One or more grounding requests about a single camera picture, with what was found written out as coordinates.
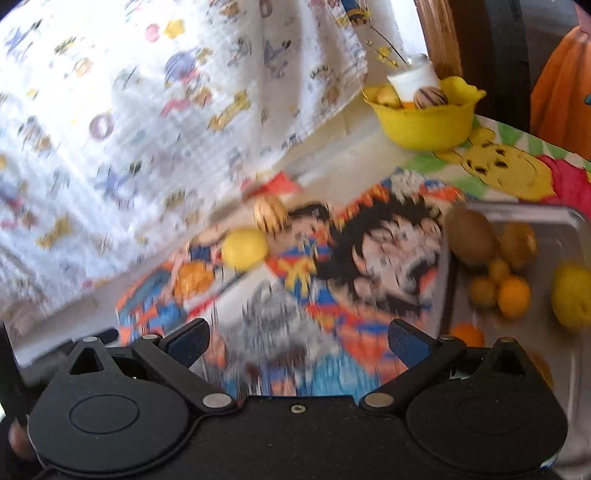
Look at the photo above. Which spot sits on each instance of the wooden frame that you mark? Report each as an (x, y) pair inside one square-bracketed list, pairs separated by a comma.
[(438, 32)]

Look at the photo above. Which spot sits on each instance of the orange rounded object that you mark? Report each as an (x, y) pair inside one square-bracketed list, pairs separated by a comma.
[(563, 92)]

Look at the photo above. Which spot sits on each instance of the small yellow fruit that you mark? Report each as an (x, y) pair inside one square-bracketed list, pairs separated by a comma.
[(387, 97)]

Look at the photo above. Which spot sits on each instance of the dark furniture panel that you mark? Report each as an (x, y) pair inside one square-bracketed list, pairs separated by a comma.
[(498, 46)]

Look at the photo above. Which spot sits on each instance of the yellow plastic bowl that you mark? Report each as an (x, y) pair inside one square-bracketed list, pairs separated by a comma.
[(425, 129)]

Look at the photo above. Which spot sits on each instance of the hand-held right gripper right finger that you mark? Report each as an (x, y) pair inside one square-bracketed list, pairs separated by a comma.
[(408, 345)]

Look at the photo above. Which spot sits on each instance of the cartoon character drawing sheet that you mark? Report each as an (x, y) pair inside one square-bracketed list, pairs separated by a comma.
[(369, 240)]

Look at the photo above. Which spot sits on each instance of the small yellow-brown fruit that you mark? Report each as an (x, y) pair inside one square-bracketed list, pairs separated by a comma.
[(499, 271), (483, 292)]

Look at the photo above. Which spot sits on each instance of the round yellow fruit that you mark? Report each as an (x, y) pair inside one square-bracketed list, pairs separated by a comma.
[(244, 249)]

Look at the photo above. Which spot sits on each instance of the white cup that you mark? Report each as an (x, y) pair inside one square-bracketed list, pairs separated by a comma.
[(413, 78)]

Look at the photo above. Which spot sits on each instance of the yellow flower twig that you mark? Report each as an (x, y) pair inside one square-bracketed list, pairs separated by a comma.
[(385, 53)]

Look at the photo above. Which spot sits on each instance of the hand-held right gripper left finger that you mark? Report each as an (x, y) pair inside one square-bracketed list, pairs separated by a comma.
[(189, 345)]

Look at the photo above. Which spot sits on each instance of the lumpy yellow fruit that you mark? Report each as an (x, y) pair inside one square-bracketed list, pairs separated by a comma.
[(575, 295)]

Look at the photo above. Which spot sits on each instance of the striped pepino melon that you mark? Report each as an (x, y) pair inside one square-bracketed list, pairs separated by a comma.
[(430, 98), (271, 213)]

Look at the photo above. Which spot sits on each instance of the small orange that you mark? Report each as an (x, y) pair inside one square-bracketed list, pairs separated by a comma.
[(467, 334), (513, 297)]

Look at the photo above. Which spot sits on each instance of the small brown kiwi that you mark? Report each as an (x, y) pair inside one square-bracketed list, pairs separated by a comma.
[(519, 244)]

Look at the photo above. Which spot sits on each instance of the person's left hand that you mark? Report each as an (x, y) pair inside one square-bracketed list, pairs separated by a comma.
[(21, 442)]

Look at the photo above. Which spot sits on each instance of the white cartoon printed cloth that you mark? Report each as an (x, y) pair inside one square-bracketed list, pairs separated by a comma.
[(138, 138)]

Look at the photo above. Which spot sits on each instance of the metal tray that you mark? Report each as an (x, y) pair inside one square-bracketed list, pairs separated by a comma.
[(545, 334)]

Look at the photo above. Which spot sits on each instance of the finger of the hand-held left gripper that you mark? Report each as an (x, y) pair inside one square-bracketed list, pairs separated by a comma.
[(51, 354)]

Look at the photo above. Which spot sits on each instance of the yellow bear drawing sheet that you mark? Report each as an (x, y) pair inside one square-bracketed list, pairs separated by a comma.
[(503, 170)]

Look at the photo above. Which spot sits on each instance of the large brown kiwi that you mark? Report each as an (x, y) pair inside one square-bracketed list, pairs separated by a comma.
[(471, 237)]

